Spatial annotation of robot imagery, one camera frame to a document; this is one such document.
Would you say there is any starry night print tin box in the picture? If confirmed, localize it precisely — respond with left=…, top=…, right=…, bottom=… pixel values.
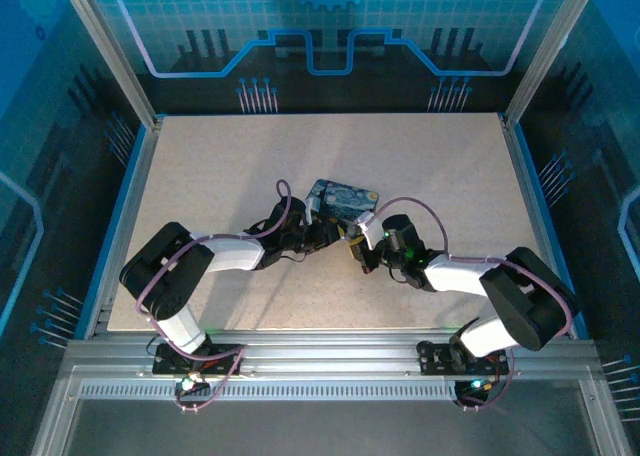
left=304, top=178, right=380, bottom=225

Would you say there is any gear print acrylic panel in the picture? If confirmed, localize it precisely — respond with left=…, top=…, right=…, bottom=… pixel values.
left=84, top=0, right=556, bottom=115

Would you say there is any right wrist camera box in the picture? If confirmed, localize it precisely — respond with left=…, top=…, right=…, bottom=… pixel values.
left=355, top=213, right=385, bottom=251

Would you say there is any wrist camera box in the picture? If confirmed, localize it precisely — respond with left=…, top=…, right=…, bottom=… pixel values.
left=355, top=213, right=385, bottom=251
left=304, top=195, right=326, bottom=225

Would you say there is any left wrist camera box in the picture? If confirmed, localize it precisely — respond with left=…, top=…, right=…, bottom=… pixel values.
left=304, top=195, right=326, bottom=225

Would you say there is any aluminium mounting rail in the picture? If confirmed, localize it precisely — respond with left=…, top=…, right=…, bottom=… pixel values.
left=59, top=328, right=604, bottom=380

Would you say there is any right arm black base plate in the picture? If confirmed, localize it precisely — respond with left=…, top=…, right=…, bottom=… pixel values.
left=416, top=339, right=516, bottom=377

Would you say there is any slotted grey cable duct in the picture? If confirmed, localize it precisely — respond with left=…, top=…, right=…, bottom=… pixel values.
left=77, top=381, right=464, bottom=402

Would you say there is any aluminium table side rail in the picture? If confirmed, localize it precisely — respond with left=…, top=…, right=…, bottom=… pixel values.
left=501, top=115, right=591, bottom=340
left=82, top=118, right=164, bottom=340

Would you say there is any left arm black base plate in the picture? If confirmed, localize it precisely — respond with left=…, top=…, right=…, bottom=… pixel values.
left=151, top=343, right=245, bottom=377

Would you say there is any aluminium frame post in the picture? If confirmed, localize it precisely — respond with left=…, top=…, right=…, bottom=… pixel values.
left=501, top=0, right=604, bottom=127
left=54, top=0, right=164, bottom=130

